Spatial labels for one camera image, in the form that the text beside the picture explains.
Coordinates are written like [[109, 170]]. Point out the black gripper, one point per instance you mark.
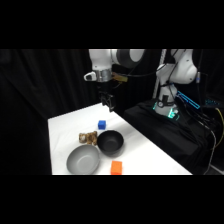
[[106, 96]]

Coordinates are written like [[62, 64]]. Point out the striped plush tiger toy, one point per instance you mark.
[[88, 137]]

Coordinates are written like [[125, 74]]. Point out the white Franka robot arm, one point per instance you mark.
[[101, 60]]

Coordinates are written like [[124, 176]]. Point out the black bowl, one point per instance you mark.
[[110, 142]]

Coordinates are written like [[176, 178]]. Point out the grey bowl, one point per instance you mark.
[[83, 160]]

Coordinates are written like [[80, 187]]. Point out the blue cube block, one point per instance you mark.
[[102, 124]]

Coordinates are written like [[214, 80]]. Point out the orange block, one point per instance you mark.
[[116, 167]]

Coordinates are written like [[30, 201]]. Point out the white vertical pole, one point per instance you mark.
[[159, 66]]

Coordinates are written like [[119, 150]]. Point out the black curtain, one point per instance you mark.
[[36, 93]]

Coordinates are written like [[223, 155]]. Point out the black robot stand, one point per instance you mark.
[[173, 136]]

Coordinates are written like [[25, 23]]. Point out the wrist camera with yellow mount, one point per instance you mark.
[[120, 78]]

